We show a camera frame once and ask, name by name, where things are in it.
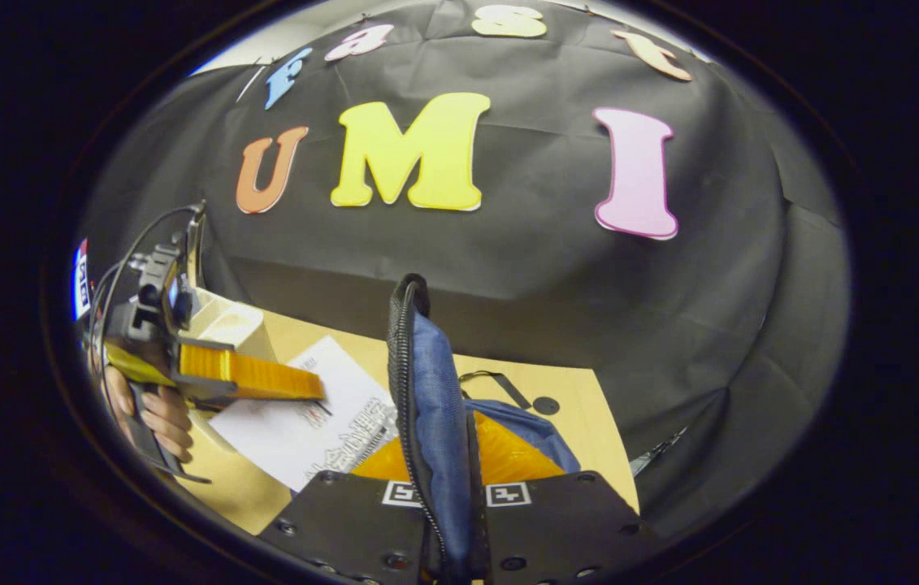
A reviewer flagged white book with black print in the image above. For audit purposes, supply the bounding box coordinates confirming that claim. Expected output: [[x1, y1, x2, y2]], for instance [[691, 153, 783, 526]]
[[210, 336, 399, 492]]

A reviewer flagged computer monitor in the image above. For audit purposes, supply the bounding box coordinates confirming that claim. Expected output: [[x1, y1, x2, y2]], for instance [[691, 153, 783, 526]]
[[72, 238, 92, 322]]

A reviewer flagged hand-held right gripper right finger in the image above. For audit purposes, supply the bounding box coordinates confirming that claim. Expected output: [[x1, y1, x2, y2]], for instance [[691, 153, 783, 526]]
[[467, 410, 663, 585]]

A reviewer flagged cream plastic bookshelf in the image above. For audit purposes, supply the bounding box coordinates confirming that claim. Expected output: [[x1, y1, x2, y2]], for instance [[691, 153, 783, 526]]
[[180, 286, 278, 453]]

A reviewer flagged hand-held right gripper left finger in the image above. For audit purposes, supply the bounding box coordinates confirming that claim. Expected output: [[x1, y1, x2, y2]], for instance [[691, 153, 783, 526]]
[[258, 435, 437, 585]]

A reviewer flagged blue schoolbag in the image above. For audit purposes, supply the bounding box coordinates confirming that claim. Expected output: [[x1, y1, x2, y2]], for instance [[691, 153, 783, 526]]
[[388, 274, 582, 585]]

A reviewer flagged black backdrop cloth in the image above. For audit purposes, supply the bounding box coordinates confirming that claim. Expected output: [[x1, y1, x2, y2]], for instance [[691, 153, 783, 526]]
[[77, 0, 850, 537]]

